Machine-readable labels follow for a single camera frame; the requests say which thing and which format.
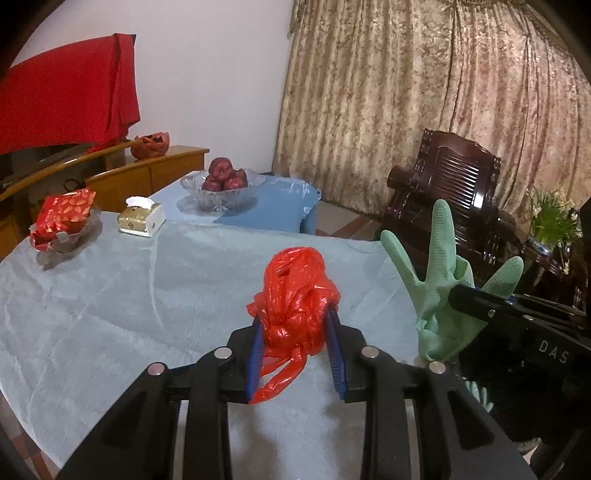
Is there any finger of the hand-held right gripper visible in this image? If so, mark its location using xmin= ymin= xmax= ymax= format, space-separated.
xmin=449 ymin=284 xmax=591 ymax=334

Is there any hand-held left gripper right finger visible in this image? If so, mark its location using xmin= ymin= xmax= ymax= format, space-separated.
xmin=323 ymin=307 xmax=539 ymax=480

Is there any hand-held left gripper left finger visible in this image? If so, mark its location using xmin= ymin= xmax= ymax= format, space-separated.
xmin=58 ymin=318 xmax=266 ymax=480

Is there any red plastic bag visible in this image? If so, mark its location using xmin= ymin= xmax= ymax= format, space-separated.
xmin=246 ymin=247 xmax=341 ymax=405

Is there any dark wooden side table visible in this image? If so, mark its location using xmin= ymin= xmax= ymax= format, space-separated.
xmin=505 ymin=240 xmax=591 ymax=305

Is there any potted flowering plant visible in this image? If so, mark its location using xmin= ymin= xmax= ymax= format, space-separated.
xmin=526 ymin=187 xmax=585 ymax=278

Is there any dark wooden armchair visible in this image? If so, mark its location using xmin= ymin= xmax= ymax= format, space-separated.
xmin=385 ymin=129 xmax=518 ymax=278

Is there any grey tablecloth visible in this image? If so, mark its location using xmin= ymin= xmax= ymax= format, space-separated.
xmin=0 ymin=210 xmax=421 ymax=469

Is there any glass fruit bowl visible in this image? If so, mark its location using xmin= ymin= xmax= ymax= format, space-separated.
xmin=180 ymin=168 xmax=267 ymax=213

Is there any gold and white tissue box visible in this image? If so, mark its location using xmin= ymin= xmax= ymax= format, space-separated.
xmin=117 ymin=196 xmax=166 ymax=237

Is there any wooden television cabinet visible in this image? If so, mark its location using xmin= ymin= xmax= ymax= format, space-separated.
xmin=0 ymin=138 xmax=211 ymax=259

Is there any beige floral curtain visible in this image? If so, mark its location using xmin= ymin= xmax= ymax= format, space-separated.
xmin=272 ymin=0 xmax=591 ymax=227

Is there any dark red crumpled bag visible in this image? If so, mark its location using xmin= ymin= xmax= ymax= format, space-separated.
xmin=130 ymin=132 xmax=171 ymax=160

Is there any red patterned gift packet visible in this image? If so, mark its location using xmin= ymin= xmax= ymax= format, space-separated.
xmin=28 ymin=188 xmax=97 ymax=247

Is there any black television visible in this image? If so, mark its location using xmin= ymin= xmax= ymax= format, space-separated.
xmin=0 ymin=143 xmax=93 ymax=185

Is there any red cloth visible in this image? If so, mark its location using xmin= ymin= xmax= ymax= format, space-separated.
xmin=0 ymin=32 xmax=141 ymax=157

